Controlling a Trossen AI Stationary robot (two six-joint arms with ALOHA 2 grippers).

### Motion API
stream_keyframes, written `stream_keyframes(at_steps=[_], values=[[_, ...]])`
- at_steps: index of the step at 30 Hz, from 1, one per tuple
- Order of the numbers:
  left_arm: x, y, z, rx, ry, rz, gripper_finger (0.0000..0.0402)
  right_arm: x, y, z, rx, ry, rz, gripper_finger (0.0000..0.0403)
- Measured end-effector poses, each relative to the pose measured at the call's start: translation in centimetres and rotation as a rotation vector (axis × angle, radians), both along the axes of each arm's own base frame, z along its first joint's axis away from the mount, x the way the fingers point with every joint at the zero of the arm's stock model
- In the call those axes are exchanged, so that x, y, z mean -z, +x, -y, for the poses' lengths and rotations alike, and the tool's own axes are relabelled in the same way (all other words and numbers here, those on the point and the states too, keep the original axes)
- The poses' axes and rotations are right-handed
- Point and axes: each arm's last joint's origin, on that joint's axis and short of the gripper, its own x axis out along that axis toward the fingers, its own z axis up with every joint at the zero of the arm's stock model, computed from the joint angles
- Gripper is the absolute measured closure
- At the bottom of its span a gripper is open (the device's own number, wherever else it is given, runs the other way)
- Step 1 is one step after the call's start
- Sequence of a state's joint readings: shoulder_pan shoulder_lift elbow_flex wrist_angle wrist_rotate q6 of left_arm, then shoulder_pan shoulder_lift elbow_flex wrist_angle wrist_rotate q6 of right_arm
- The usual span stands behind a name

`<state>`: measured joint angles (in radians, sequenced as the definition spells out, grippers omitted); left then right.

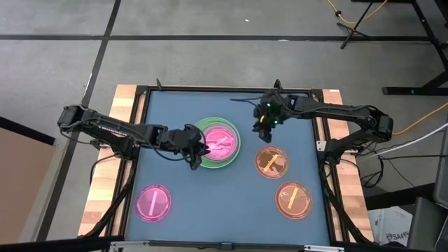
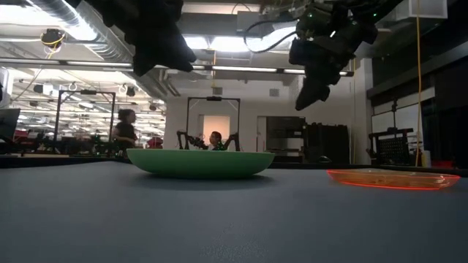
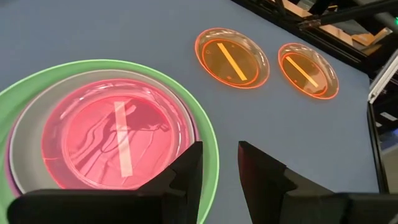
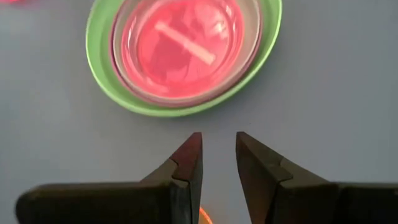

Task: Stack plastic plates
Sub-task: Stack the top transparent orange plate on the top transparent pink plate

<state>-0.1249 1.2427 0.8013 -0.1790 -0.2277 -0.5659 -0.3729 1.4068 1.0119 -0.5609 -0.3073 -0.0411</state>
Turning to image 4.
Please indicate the green plastic plate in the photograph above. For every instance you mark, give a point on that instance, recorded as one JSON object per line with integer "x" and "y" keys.
{"x": 99, "y": 62}

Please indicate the orange translucent plastic plate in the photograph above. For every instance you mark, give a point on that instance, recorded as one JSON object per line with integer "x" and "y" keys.
{"x": 204, "y": 217}

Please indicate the mauve pink plastic plate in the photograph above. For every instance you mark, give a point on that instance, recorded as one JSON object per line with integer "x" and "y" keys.
{"x": 245, "y": 67}

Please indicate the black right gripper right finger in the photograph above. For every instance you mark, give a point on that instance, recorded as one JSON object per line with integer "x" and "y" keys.
{"x": 295, "y": 199}

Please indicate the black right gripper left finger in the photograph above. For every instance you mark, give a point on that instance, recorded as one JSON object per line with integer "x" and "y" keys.
{"x": 124, "y": 202}

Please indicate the red translucent plastic plate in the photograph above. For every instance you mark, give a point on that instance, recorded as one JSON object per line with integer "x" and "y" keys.
{"x": 174, "y": 71}

